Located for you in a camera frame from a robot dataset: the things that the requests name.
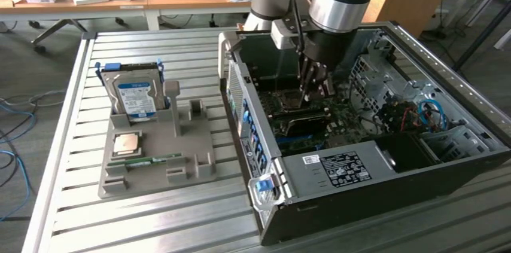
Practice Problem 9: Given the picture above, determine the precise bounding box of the perforated silver drive cage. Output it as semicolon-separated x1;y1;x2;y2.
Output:
349;37;412;116

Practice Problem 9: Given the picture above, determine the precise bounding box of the blue floor cable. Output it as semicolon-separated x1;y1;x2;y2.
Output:
0;100;38;145
0;150;33;222

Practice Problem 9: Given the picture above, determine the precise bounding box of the CPU socket with metal frame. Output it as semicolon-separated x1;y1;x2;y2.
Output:
277;90;306;112

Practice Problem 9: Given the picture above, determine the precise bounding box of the hard disk with blue carrier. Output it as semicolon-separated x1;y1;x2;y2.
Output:
94;58;166;123

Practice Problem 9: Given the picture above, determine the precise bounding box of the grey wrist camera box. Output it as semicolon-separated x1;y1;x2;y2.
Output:
269;21;310;51

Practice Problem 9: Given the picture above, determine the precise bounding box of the grey floor cable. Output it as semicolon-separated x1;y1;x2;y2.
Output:
1;90;66;108

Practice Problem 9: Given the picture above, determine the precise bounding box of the grey power supply unit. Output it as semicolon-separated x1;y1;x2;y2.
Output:
281;141;396;199

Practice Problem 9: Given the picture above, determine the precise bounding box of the green motherboard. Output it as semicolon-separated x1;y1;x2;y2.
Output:
254;75;380;157

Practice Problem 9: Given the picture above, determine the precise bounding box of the green RAM stick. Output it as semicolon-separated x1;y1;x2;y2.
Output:
106;153;182;167

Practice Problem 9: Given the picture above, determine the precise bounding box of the black floor cable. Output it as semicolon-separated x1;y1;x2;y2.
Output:
0;109;37;188

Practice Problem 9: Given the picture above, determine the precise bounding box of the silver disk bay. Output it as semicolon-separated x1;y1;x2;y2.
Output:
418;126;492;161

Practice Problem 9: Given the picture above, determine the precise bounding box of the blue data wire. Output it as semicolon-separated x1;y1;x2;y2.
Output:
416;99;448;132

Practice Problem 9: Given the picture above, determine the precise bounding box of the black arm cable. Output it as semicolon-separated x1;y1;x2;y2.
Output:
289;0;321;54

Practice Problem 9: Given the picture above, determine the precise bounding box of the red and black wire bundle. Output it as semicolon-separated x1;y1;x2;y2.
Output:
378;100;424;133

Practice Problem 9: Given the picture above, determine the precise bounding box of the grey printed parts rack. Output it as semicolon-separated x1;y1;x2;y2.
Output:
97;81;218;200

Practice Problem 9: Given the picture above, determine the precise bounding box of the CPU with copper-toned lid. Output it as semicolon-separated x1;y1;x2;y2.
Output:
112;133;141;157

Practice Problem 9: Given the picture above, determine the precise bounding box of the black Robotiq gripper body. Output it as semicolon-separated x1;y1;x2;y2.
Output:
298;30;354;70

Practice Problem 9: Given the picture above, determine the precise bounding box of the black open PC case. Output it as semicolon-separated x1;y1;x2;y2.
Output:
217;21;511;246

